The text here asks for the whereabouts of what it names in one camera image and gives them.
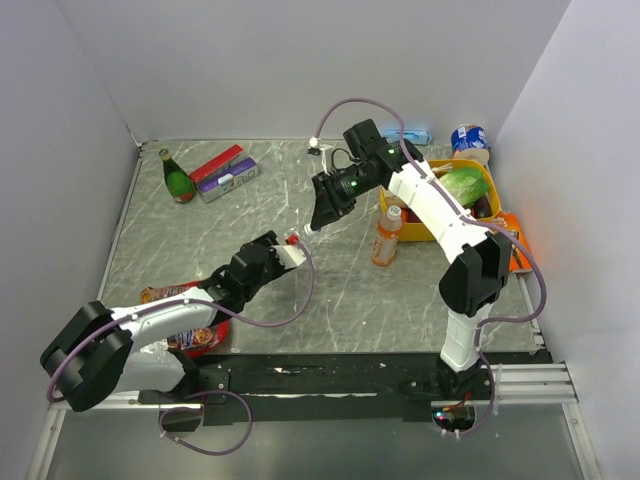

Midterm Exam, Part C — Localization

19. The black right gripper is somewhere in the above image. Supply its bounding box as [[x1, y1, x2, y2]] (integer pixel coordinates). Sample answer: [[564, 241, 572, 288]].
[[309, 166, 378, 232]]

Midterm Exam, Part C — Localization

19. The orange tea bottle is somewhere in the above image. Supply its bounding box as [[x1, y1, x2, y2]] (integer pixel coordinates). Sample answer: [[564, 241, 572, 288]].
[[370, 210, 403, 267]]

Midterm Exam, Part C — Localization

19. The white bottle cap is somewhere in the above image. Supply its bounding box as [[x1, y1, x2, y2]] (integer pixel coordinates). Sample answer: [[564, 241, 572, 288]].
[[387, 205, 402, 220]]

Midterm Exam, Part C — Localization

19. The blue bottle cap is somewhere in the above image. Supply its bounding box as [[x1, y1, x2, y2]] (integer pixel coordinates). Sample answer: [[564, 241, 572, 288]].
[[303, 224, 317, 236]]

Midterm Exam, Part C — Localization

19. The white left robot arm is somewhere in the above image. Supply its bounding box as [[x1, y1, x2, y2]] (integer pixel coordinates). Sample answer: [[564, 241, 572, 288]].
[[40, 231, 310, 412]]

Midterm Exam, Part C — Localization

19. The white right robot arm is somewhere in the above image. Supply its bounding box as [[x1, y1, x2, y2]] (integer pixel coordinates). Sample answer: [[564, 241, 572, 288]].
[[309, 119, 511, 399]]

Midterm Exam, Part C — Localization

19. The green glass bottle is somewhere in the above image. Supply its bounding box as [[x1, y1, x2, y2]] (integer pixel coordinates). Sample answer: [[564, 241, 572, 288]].
[[158, 149, 196, 203]]

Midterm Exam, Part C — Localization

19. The yellow plastic basket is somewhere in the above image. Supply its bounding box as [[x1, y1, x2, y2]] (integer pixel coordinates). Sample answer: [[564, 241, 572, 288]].
[[379, 159, 501, 242]]

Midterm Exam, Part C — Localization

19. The red snack bag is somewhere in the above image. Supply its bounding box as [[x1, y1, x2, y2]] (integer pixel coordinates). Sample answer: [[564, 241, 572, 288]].
[[140, 281, 231, 358]]

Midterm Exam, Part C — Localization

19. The purple silver box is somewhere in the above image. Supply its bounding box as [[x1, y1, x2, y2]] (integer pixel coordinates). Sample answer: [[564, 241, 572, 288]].
[[197, 158, 259, 203]]

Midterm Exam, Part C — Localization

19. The red flat box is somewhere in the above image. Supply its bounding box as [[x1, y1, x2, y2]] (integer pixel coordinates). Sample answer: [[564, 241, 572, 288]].
[[189, 144, 247, 183]]

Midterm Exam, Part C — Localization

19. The blue tissue pack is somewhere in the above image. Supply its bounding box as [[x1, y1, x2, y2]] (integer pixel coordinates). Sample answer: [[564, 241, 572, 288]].
[[382, 128, 433, 146]]

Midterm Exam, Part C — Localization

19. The green cabbage toy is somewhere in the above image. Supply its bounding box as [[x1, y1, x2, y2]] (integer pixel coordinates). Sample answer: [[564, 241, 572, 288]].
[[439, 167, 490, 207]]

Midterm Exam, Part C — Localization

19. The purple eggplant toy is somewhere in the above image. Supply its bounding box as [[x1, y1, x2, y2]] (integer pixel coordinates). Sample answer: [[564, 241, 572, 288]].
[[471, 196, 492, 219]]

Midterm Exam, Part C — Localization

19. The blue white can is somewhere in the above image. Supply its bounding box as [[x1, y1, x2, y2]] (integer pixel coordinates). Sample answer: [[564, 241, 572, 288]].
[[451, 124, 490, 165]]

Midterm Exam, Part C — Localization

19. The orange razor package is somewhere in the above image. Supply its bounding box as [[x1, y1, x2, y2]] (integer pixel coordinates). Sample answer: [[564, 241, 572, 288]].
[[492, 211, 533, 274]]

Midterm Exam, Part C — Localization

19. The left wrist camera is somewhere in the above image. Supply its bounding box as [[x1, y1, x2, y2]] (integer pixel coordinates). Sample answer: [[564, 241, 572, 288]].
[[274, 241, 307, 270]]

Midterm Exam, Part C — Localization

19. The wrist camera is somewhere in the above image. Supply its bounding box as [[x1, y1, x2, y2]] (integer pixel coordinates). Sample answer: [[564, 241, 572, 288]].
[[307, 137, 333, 174], [274, 241, 307, 270]]

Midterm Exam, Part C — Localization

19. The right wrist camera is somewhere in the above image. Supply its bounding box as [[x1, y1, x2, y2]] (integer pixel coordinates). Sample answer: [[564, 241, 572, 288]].
[[307, 137, 333, 174]]

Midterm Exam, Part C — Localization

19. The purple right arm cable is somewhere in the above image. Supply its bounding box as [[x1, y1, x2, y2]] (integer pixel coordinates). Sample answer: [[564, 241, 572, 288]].
[[313, 98, 547, 351]]

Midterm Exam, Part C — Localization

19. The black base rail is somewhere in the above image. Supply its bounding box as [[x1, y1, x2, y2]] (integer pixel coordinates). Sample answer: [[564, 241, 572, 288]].
[[139, 352, 554, 426]]

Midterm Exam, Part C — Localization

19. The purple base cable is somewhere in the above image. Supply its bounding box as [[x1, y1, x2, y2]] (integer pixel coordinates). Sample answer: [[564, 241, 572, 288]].
[[158, 389, 255, 457]]

